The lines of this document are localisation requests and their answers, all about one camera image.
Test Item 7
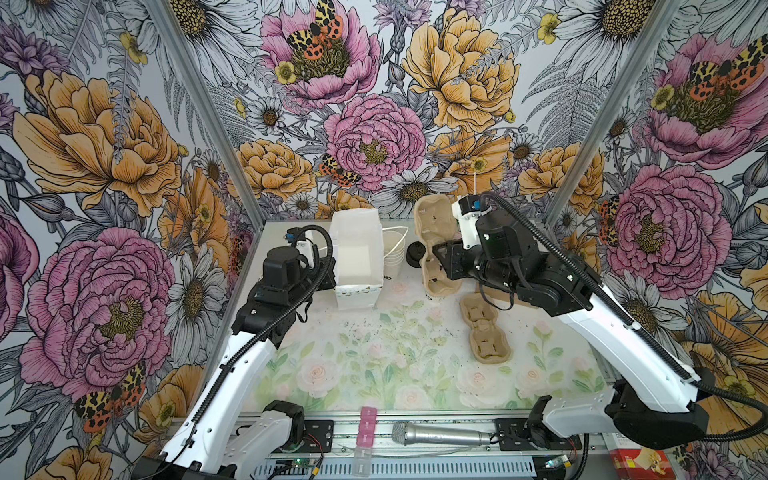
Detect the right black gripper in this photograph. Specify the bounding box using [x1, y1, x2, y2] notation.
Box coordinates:
[436, 240, 525, 292]

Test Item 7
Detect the white cartoon gift bag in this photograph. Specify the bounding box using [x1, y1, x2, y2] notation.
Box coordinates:
[330, 209, 409, 310]

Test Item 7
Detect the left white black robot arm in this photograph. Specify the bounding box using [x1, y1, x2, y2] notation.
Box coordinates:
[131, 240, 333, 479]

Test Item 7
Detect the brown cardboard sheet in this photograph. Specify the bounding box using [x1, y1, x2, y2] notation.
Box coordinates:
[483, 287, 530, 309]

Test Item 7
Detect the stack of black cup lids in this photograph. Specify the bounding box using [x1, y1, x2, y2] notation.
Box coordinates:
[405, 241, 427, 269]

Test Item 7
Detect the stack of white paper cups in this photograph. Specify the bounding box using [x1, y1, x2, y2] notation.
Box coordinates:
[382, 227, 408, 281]

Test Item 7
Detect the silver microphone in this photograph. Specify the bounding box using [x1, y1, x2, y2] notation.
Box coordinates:
[391, 422, 493, 446]

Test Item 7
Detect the pink pill organizer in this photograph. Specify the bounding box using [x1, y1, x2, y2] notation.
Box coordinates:
[352, 406, 378, 478]

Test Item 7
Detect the bandage box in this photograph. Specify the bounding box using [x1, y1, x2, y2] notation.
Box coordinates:
[610, 446, 677, 480]

